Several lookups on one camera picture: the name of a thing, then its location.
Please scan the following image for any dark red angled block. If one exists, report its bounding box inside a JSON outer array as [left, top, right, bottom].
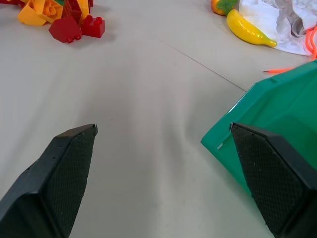
[[48, 16, 83, 44]]

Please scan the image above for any yellow upturned plastic building brick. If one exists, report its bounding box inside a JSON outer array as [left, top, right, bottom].
[[34, 0, 65, 22]]

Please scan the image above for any yellow toy banana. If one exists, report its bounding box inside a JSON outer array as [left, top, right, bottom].
[[226, 9, 278, 48]]

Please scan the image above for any orange cord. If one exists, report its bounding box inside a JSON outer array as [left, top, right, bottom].
[[262, 26, 317, 74]]

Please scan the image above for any orange toy fruit green top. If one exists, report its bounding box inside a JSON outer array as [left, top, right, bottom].
[[211, 0, 239, 16]]

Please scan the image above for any white crumpled cloth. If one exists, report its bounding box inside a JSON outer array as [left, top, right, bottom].
[[238, 0, 317, 56]]

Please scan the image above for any dark red plastic building brick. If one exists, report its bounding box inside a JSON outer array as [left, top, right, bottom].
[[62, 0, 86, 25]]

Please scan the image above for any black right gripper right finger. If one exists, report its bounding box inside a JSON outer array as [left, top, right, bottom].
[[229, 122, 317, 238]]

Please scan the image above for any green plastic bin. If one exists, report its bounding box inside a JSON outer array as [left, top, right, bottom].
[[200, 60, 317, 196]]

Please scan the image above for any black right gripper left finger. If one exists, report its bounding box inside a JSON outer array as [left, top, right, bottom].
[[0, 123, 99, 238]]

